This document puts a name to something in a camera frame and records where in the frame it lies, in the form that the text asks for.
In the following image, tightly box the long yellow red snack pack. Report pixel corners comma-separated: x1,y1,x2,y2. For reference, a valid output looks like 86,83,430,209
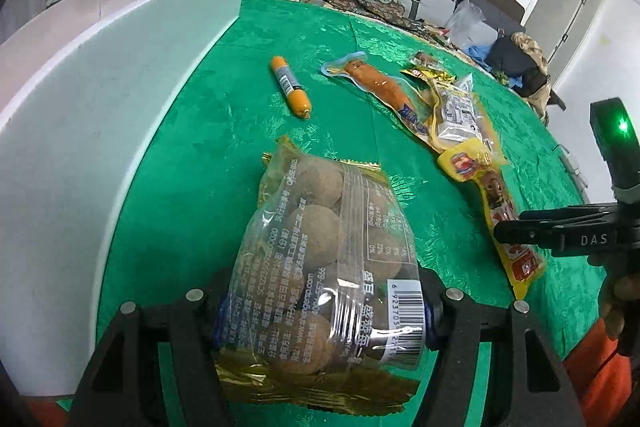
437,138,546,300

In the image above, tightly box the clear bag of brown balls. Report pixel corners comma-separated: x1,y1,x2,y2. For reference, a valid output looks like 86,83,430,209
215,138,426,416

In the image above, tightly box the person's right hand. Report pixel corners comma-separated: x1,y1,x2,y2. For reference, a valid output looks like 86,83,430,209
599,274,640,340

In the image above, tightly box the orange fuzzy blanket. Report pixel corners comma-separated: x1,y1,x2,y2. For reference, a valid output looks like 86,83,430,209
563,319,632,426

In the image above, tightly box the beige patterned garment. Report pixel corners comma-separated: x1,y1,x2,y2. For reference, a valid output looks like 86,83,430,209
510,31,566,124

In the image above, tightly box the black bag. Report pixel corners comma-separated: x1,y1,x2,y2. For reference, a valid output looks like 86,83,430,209
486,36,547,98

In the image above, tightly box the silver clear snack pack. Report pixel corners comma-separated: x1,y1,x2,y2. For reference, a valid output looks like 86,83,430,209
430,74,501,155

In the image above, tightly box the blue cloth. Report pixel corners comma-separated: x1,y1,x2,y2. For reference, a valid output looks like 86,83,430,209
463,44,523,88

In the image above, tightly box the vacuum packed orange sausage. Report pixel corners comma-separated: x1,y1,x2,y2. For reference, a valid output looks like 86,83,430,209
320,51,433,146

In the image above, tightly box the clear plastic bag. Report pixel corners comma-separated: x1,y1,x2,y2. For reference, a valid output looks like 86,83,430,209
445,0,498,49

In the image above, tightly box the yellow black snack pack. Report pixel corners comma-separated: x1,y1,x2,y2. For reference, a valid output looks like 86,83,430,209
400,51,458,83

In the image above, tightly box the white cardboard box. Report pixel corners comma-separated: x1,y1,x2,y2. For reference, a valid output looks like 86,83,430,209
1,0,241,397

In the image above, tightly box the green patterned cloth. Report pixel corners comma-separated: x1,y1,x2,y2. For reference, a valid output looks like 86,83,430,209
54,0,609,427

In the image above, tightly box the orange sausage stick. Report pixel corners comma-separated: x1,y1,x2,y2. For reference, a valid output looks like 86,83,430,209
270,56,312,119

